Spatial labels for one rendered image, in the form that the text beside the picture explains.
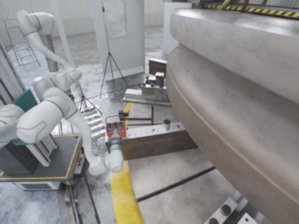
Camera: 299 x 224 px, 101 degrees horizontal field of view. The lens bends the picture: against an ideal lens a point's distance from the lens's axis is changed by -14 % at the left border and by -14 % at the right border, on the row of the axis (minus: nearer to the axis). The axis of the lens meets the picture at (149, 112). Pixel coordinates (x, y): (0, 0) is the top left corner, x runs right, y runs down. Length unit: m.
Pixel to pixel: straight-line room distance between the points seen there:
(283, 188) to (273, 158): 0.16
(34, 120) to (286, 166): 1.23
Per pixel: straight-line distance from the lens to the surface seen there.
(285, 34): 0.72
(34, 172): 2.11
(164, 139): 1.58
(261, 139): 0.99
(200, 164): 1.81
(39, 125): 0.76
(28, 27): 1.52
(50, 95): 0.87
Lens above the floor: 1.78
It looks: 38 degrees down
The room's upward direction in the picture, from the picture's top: straight up
